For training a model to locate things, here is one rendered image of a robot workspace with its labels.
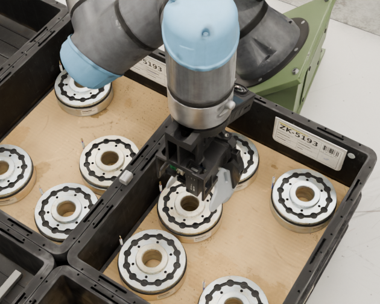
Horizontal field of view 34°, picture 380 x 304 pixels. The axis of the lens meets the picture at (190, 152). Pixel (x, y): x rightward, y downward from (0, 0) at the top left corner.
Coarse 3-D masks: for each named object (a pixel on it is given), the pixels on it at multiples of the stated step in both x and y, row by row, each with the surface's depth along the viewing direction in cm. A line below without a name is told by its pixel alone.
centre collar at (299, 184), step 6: (294, 186) 100; (300, 186) 100; (306, 186) 100; (312, 186) 100; (294, 192) 99; (312, 192) 100; (318, 192) 99; (294, 198) 98; (312, 198) 99; (318, 198) 98; (300, 204) 98; (306, 204) 98; (312, 204) 98
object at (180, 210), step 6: (180, 192) 99; (186, 192) 99; (180, 198) 99; (198, 198) 99; (174, 204) 98; (180, 204) 98; (204, 204) 98; (180, 210) 98; (198, 210) 98; (186, 216) 97; (192, 216) 97
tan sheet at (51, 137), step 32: (128, 96) 116; (160, 96) 115; (32, 128) 112; (64, 128) 111; (96, 128) 111; (128, 128) 111; (32, 160) 108; (64, 160) 108; (32, 192) 104; (32, 224) 101
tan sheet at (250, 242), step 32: (288, 160) 107; (256, 192) 103; (224, 224) 100; (256, 224) 100; (192, 256) 97; (224, 256) 97; (256, 256) 97; (288, 256) 97; (192, 288) 94; (288, 288) 94
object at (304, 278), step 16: (256, 96) 102; (288, 112) 100; (320, 128) 98; (160, 144) 97; (352, 144) 97; (144, 160) 95; (368, 160) 95; (368, 176) 93; (128, 192) 92; (352, 192) 93; (112, 208) 91; (96, 224) 89; (336, 224) 89; (80, 240) 88; (320, 240) 87; (320, 256) 86; (80, 272) 85; (96, 272) 85; (304, 272) 85; (112, 288) 84; (304, 288) 84
